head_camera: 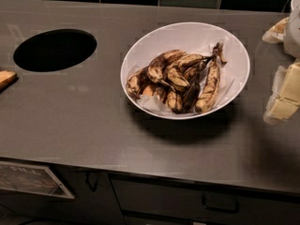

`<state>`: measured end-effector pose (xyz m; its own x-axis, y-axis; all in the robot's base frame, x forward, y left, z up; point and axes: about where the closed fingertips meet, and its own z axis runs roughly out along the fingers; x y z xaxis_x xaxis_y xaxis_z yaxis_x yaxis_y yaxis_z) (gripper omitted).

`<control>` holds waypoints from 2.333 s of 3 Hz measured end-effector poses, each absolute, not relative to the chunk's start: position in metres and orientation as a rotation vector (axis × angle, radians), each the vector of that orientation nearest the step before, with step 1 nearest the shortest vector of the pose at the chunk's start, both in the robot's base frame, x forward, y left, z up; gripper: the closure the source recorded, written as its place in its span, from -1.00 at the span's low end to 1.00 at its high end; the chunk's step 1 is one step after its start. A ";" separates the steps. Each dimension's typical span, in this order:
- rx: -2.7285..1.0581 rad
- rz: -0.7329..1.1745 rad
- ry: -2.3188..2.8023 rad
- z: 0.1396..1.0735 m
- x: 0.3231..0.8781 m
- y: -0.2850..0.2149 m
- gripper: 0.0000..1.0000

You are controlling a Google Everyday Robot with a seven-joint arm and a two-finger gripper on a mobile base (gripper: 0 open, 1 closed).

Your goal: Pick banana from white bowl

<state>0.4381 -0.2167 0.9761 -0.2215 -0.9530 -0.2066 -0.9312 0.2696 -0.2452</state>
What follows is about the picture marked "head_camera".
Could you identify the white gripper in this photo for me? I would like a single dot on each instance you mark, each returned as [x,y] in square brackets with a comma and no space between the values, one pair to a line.
[292,35]

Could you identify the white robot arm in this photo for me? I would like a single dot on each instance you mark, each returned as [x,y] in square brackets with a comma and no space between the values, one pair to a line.
[285,99]

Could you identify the spotted banana right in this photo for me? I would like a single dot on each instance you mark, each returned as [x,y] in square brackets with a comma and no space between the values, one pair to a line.
[209,94]

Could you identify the spotted banana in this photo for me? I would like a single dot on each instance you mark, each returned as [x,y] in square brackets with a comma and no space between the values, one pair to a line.
[157,65]
[209,94]
[136,82]
[177,69]

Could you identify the spotted banana middle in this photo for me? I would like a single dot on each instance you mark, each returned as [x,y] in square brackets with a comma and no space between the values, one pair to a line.
[177,69]

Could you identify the dark banana bottom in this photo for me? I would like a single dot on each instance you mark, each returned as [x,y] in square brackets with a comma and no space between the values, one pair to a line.
[174,102]

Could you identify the spotted banana top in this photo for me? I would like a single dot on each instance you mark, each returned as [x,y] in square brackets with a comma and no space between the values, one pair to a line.
[157,65]

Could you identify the spotted banana left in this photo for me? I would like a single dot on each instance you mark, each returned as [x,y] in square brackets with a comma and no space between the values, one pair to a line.
[136,82]

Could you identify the round counter waste hole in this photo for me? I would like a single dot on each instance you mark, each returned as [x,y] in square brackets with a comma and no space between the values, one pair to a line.
[55,50]

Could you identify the framed sign on cabinet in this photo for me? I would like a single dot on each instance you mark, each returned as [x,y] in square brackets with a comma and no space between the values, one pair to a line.
[33,179]

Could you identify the wooden board edge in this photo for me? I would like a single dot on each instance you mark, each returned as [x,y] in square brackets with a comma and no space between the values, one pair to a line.
[7,78]

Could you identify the black drawer handle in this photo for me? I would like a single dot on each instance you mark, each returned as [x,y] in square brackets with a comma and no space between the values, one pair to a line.
[220,203]

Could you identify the black cabinet handle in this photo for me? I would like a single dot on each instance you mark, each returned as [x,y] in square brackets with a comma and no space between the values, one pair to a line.
[91,180]

